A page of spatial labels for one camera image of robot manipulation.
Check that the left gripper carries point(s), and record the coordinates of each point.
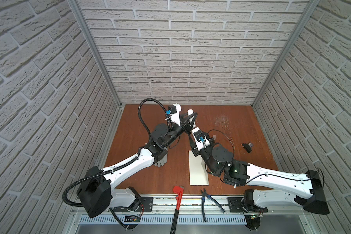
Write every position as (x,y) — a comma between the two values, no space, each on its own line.
(186,124)

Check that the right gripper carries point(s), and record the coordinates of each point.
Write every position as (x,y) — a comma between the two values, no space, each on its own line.
(196,150)

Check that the cream envelope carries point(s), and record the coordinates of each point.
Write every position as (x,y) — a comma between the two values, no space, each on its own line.
(197,173)

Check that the white glue stick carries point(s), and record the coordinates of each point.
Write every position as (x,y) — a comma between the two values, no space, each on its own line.
(190,114)

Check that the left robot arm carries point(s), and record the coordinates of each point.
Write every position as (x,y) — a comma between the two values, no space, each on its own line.
(98,190)

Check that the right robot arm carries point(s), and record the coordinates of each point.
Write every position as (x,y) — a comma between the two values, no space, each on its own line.
(304,190)

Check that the blue grey work glove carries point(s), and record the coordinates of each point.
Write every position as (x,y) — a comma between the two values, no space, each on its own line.
(162,161)

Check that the red pipe wrench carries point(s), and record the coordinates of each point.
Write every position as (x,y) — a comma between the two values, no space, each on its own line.
(178,190)

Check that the small black orange object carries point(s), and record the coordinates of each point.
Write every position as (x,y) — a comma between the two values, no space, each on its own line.
(247,147)

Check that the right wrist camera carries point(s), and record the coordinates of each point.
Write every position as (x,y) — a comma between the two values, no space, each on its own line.
(202,139)

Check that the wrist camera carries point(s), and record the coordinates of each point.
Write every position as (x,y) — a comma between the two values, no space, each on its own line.
(202,139)
(173,112)

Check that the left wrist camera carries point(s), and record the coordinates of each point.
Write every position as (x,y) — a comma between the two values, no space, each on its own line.
(173,112)

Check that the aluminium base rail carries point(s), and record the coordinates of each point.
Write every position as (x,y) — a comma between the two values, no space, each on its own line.
(159,209)

